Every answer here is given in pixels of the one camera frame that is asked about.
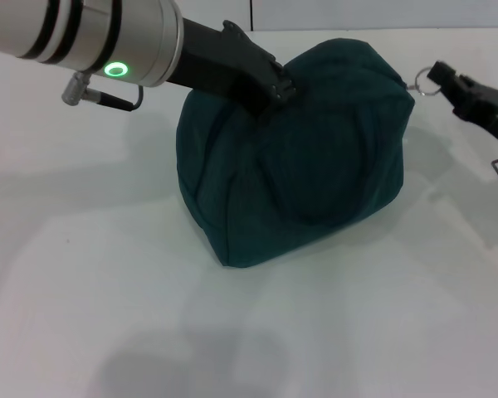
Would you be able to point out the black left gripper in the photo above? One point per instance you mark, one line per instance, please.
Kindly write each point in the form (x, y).
(224, 62)

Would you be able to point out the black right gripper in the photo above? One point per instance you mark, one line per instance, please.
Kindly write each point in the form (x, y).
(485, 108)

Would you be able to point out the dark teal insulated lunch bag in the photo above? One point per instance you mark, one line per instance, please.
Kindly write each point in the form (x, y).
(299, 174)

